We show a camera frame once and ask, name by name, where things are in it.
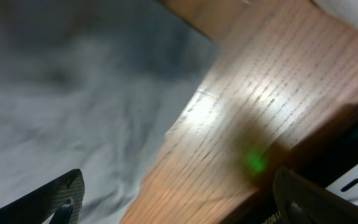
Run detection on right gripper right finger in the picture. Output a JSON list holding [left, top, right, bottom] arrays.
[[273, 168, 358, 224]]

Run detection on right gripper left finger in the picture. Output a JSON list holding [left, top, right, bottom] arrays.
[[0, 169, 85, 224]]

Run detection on grey shorts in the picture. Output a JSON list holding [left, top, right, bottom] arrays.
[[0, 0, 218, 223]]

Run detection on beige folded garment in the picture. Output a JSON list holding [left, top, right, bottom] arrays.
[[313, 0, 358, 30]]

